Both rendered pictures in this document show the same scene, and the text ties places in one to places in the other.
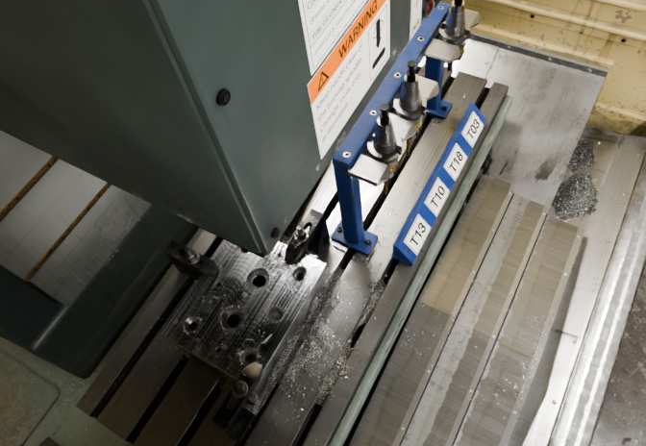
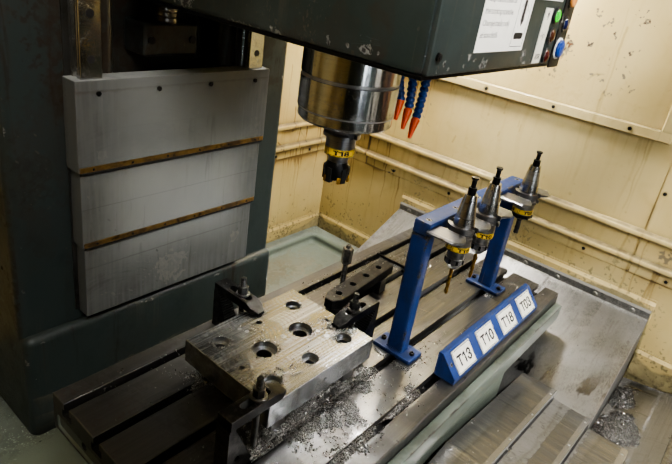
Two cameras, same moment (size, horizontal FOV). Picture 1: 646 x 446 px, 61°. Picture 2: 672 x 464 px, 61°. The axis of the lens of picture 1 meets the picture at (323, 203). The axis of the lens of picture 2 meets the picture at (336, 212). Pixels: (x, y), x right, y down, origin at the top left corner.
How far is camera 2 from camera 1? 0.60 m
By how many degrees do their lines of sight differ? 34
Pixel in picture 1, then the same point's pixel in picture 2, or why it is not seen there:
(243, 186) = not seen: outside the picture
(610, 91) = (652, 338)
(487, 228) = (526, 411)
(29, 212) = (128, 185)
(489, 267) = (526, 445)
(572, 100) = (616, 331)
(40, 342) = (39, 339)
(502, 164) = (543, 371)
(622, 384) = not seen: outside the picture
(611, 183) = (655, 426)
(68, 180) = (169, 184)
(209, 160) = not seen: outside the picture
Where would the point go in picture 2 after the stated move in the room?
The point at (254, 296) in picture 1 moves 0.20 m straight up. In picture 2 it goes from (292, 340) to (305, 251)
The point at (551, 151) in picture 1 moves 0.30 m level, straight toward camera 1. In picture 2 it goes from (594, 370) to (555, 425)
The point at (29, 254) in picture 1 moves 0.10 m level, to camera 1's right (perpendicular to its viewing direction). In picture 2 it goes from (103, 224) to (152, 230)
